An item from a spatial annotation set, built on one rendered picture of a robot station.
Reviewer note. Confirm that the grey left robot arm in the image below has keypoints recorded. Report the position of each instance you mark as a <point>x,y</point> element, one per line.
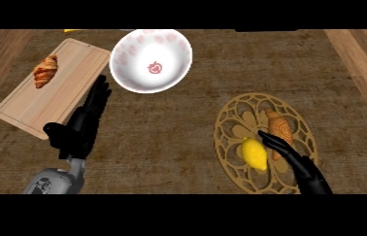
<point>58,180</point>

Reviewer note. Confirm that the orange brown bread loaf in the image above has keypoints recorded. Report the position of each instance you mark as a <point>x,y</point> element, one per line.
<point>279,128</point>

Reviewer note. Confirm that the white bowl with pink print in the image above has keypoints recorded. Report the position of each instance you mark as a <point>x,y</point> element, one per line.
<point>150,61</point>

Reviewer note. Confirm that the round gold openwork placemat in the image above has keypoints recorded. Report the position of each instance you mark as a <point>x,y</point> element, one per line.
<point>234,129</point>

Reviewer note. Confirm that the yellow lemon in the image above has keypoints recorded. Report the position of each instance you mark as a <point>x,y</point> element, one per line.
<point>254,154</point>

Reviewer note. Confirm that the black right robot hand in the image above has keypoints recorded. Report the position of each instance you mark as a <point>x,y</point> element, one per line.
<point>301,167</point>

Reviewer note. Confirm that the golden brown croissant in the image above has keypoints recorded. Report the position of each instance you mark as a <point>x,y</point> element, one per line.
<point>44,72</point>

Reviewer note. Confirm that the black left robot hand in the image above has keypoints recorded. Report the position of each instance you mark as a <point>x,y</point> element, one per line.
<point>81,123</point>

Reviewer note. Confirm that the small yellow object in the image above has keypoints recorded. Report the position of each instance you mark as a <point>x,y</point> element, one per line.
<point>71,30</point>

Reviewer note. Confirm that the pale wooden cutting board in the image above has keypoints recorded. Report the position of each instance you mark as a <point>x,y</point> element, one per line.
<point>55,87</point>

